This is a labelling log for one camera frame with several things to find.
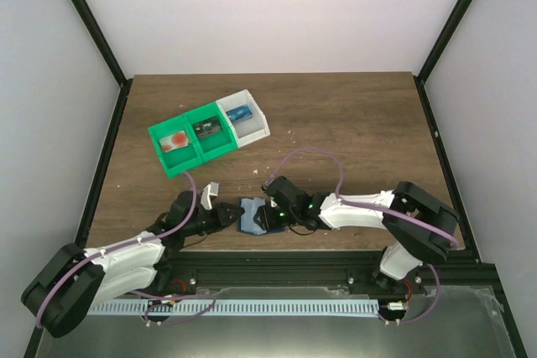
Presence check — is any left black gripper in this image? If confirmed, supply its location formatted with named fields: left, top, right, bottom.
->
left=183, top=203, right=246, bottom=238

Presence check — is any blue leather card holder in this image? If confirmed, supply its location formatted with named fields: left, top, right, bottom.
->
left=237, top=197, right=286, bottom=236

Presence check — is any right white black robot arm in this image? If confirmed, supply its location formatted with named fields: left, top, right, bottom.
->
left=239, top=176, right=459, bottom=293

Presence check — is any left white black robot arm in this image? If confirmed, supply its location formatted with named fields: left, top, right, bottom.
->
left=21, top=190, right=244, bottom=338

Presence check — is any black credit card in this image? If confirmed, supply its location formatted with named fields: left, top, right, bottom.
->
left=192, top=116, right=222, bottom=139

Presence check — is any white red credit card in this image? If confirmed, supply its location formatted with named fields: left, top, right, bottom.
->
left=159, top=131, right=190, bottom=153

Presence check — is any blue credit card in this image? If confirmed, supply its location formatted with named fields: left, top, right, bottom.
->
left=226, top=104, right=253, bottom=124

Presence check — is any middle green bin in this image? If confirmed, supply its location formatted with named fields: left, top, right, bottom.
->
left=184, top=101, right=237, bottom=163

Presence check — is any green bin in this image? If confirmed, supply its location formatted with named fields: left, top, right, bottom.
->
left=148, top=115, right=203, bottom=178
left=184, top=101, right=237, bottom=163

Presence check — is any left green bin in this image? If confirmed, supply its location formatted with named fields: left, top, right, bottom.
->
left=148, top=115, right=203, bottom=178

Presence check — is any white bin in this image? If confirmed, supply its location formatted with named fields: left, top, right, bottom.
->
left=216, top=90, right=270, bottom=148

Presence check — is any grey metal sheet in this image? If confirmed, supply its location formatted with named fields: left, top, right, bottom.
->
left=36, top=286, right=522, bottom=357

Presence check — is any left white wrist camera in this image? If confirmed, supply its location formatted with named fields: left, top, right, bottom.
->
left=200, top=182, right=219, bottom=210

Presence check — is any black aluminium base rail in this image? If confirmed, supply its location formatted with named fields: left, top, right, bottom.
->
left=148, top=250, right=502, bottom=295

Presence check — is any light blue slotted cable duct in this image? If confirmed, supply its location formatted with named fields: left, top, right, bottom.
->
left=88, top=299, right=379, bottom=318

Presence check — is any left black side rail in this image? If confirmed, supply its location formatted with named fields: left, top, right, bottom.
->
left=75, top=78, right=133, bottom=248

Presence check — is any black side rail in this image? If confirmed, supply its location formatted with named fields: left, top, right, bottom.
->
left=414, top=76, right=482, bottom=263
left=75, top=78, right=133, bottom=248

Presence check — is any right black side rail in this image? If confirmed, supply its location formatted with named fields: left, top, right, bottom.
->
left=414, top=76, right=482, bottom=263

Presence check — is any left black frame post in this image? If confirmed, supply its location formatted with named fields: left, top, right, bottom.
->
left=70, top=0, right=128, bottom=87

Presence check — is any black frame post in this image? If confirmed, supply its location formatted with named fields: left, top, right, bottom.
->
left=70, top=0, right=128, bottom=87
left=416, top=0, right=473, bottom=83

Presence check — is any right black frame post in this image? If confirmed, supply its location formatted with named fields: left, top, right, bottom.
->
left=416, top=0, right=473, bottom=83

